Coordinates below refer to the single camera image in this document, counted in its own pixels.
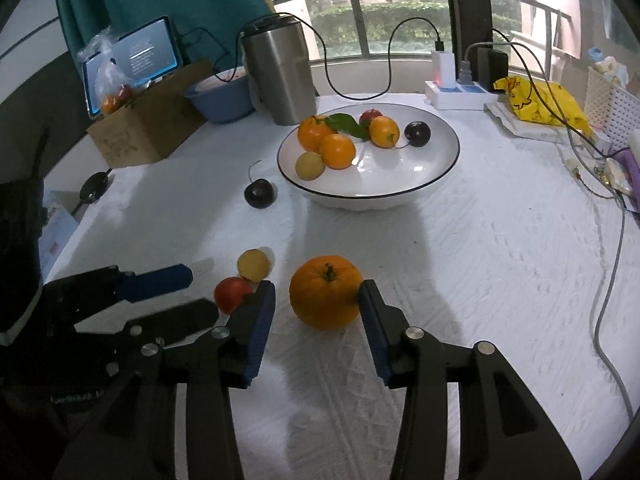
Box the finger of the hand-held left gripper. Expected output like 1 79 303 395
75 297 221 348
45 262 194 321

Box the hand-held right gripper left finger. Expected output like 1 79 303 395
52 280 277 480

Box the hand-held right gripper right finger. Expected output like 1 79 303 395
358 279 583 480

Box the small tan round fruit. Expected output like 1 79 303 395
236 248 271 282
295 152 325 181

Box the dark cherry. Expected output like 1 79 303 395
244 160 277 210
395 121 432 150

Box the white plate with dark rim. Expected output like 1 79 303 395
277 103 461 212

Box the large tangerine with leaf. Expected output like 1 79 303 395
297 113 371 154

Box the blue printed tissue box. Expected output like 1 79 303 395
39 190 78 281

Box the black round device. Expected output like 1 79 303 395
70 170 115 216

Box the cardboard box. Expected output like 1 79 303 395
86 57 213 170

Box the blue bowl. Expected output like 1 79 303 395
184 67 256 124

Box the clear plastic bag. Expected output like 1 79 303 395
80 27 138 115

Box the tablet with lit screen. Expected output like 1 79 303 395
82 16 183 121

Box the stainless steel tumbler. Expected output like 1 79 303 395
240 14 318 127

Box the white power strip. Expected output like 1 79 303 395
424 80 501 110

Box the white charger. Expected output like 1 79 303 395
431 50 458 88

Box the yellow plastic bag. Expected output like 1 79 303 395
494 76 593 136

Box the black charger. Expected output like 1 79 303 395
475 47 508 92

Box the purple cloth bag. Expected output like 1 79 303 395
612 147 640 211

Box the balcony railing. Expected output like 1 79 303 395
272 0 573 61

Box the white perforated basket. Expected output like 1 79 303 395
585 66 640 143

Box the grey cable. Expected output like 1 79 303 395
462 40 638 421

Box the black charging cable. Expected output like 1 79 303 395
172 17 446 101

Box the dark door frame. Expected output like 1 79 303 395
442 0 493 51

